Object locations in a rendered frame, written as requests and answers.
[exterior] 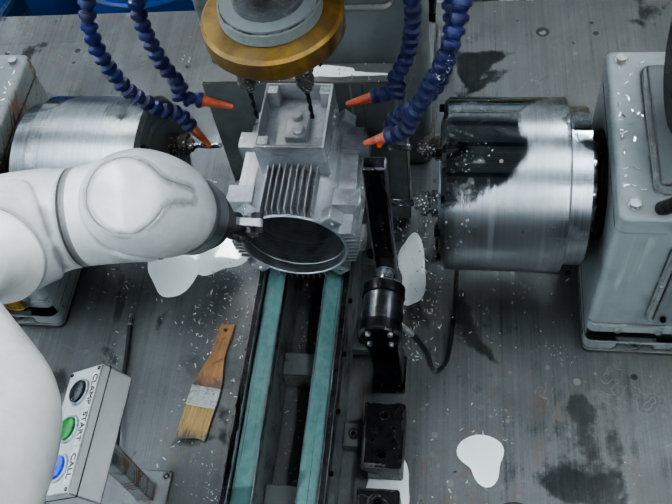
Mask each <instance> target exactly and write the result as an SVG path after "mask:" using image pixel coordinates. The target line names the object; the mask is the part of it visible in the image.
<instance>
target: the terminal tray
mask: <svg viewBox="0 0 672 504"><path fill-rule="evenodd" d="M271 87H276V90H275V91H271ZM323 87H327V88H328V90H327V91H326V92H323V91H322V88H323ZM310 97H311V102H312V107H313V113H314V117H315V118H314V119H310V111H309V110H308V106H309V104H308V103H307V99H306V95H305V93H304V92H302V91H301V89H299V88H298V87H297V85H296V83H267V84H266V89H265V94H264V98H263V103H262V108H261V112H260V117H259V122H258V126H257V131H256V136H255V140H254V145H253V148H254V151H255V154H256V158H257V161H258V164H259V167H260V170H261V173H262V175H264V174H266V171H267V166H268V165H269V167H270V170H271V172H272V168H273V164H275V167H276V170H278V167H279V164H281V166H282V170H284V167H285V163H287V166H288V169H290V168H291V163H293V165H294V169H297V164H298V163H299V165H300V168H301V170H303V167H304V164H305V165H306V168H307V171H310V165H312V168H313V171H314V172H316V170H317V166H318V167H319V171H320V174H322V175H325V176H327V177H329V174H330V175H332V174H333V173H332V168H333V167H334V166H333V161H334V160H335V159H334V154H336V152H335V148H336V147H337V146H336V141H337V140H338V139H337V135H338V134H339V133H338V128H339V121H338V118H339V117H340V115H339V108H338V103H337V100H336V94H335V88H334V84H317V83H314V86H313V87H312V91H311V92H310ZM261 138H265V139H266V141H265V142H260V139H261ZM314 139H319V143H314V142H313V140H314Z"/></svg>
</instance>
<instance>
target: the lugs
mask: <svg viewBox="0 0 672 504"><path fill-rule="evenodd" d="M339 115H340V117H339V118H338V121H339V127H340V128H342V129H344V130H345V131H347V132H349V131H350V130H351V129H353V128H354V127H355V126H356V119H357V116H356V115H354V114H353V113H351V112H350V111H348V110H346V109H343V110H342V111H341V112H339ZM256 210H257V208H255V207H253V206H251V205H249V204H247V203H245V204H243V205H242V206H241V207H239V208H238V209H237V211H236V212H240V213H241V214H242V215H243V217H244V218H247V213H254V212H256ZM343 214H344V213H343V212H341V211H340V210H338V209H336V208H334V207H332V206H329V207H327V208H326V209H324V210H323V211H322V215H321V221H320V223H321V224H323V225H325V226H327V227H328V228H330V229H332V230H334V229H336V228H338V227H339V226H341V225H342V222H343ZM251 266H253V267H255V268H257V269H259V270H261V271H263V272H264V271H266V270H267V269H269V268H270V267H267V266H265V265H263V264H261V263H259V262H258V261H256V260H255V259H253V258H252V262H251ZM350 269H351V261H344V262H343V263H342V264H341V265H340V266H338V267H337V268H335V269H333V270H331V271H333V272H335V273H337V274H339V275H342V274H344V273H346V272H347V271H349V270H350Z"/></svg>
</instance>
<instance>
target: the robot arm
mask: <svg viewBox="0 0 672 504"><path fill-rule="evenodd" d="M263 214H264V213H262V212H260V211H257V212H254V213H247V218H244V217H243V215H242V214H241V213H240V212H236V211H233V209H232V207H231V205H230V203H229V201H228V200H227V199H226V197H225V196H224V194H223V193H222V191H221V190H220V189H219V188H218V187H217V186H216V185H215V184H214V183H212V182H211V181H209V180H207V179H205V178H204V177H203V176H202V175H201V174H200V173H199V172H198V171H197V170H196V169H194V168H193V167H192V166H191V165H189V164H188V163H186V162H184V161H183V160H181V159H179V158H177V157H175V156H172V155H170V154H167V153H164V152H160V151H156V150H152V149H144V148H133V149H126V150H121V151H118V152H115V153H112V154H110V155H108V156H106V157H104V158H103V159H101V160H99V161H96V162H93V163H89V164H85V165H81V166H75V167H69V168H58V169H51V168H40V169H31V170H23V171H16V172H9V173H3V174H0V504H44V503H45V499H46V496H47V493H48V490H49V486H50V483H51V480H52V476H53V473H54V469H55V465H56V461H57V457H58V453H59V448H60V442H61V435H62V421H63V414H62V404H61V396H60V392H59V389H58V385H57V382H56V379H55V377H54V374H53V372H52V370H51V368H50V366H49V365H48V363H47V361H46V360H45V358H44V357H43V355H42V354H41V353H40V351H39V350H38V349H37V347H36V346H35V345H34V343H33V342H32V341H31V340H30V338H29V337H28V336H27V335H26V333H25V332H24V331H23V330H22V328H21V327H20V326H19V324H18V323H17V322H16V321H15V319H14V318H13V317H12V316H11V314H10V313H9V312H8V311H7V309H6V308H5V307H4V306H3V304H9V303H14V302H18V301H20V300H23V299H25V298H26V297H28V296H29V295H30V294H32V293H33V292H35V291H37V290H38V289H40V288H42V287H44V286H46V285H48V284H50V283H52V282H54V281H56V280H59V279H61V278H62V277H63V275H64V273H65V272H68V271H70V270H74V269H78V268H83V267H89V266H96V265H106V264H118V263H135V262H153V261H156V260H158V259H161V258H172V257H177V256H180V255H198V254H202V253H204V252H207V251H208V250H210V249H213V248H215V247H217V246H219V245H220V244H222V243H223V242H224V241H225V240H226V238H227V239H232V240H236V241H237V242H251V237H252V238H255V237H258V234H260V233H263Z"/></svg>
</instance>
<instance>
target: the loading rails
mask: <svg viewBox="0 0 672 504"><path fill-rule="evenodd" d="M362 270H370V271H375V264H374V257H373V250H372V246H366V250H365V251H360V250H359V254H358V258H356V261H351V269H350V270H349V271H347V272H346V273H344V274H342V275H339V274H337V273H335V272H333V271H331V270H330V271H327V276H326V277H325V278H324V285H323V293H322V301H321V308H320V316H319V324H318V332H317V339H316V347H315V354H307V353H291V352H292V345H293V338H294V332H295V325H296V318H297V311H298V304H299V297H300V290H301V284H302V275H301V274H299V277H298V278H297V276H296V274H294V273H293V277H291V275H290V273H287V276H285V274H284V272H283V271H281V275H279V272H278V270H275V269H273V268H269V269H267V270H266V271H264V272H263V271H261V270H260V272H259V278H258V284H257V289H256V295H255V296H254V299H255V300H254V306H253V312H252V317H251V323H250V324H249V328H248V333H247V339H246V348H245V357H244V362H243V368H242V374H241V379H240V385H239V391H238V396H237V402H236V404H235V413H234V416H233V418H232V423H231V429H230V434H229V440H230V441H229V447H228V453H227V458H226V464H225V465H224V469H225V470H224V475H223V481H222V487H221V492H220V498H219V503H218V504H338V496H339V486H340V476H341V467H342V457H343V450H344V451H356V452H361V445H362V434H363V423H350V422H346V418H347V409H348V399H349V390H350V380H351V370H352V361H353V355H366V356H371V352H370V350H368V349H367V348H366V345H365V342H363V341H362V340H361V339H360V338H359V336H358V329H356V322H357V312H358V303H359V293H360V283H361V274H362ZM286 386H297V387H310V393H309V401H308V408H307V416H306V424H305V432H304V439H303V447H302V455H301V462H300V470H299V478H298V485H297V486H292V485H278V484H272V482H273V475H274V469H275V462H276V455H277V448H278V441H279V434H280V427H281V421H282V414H283V407H284V400H285V393H286Z"/></svg>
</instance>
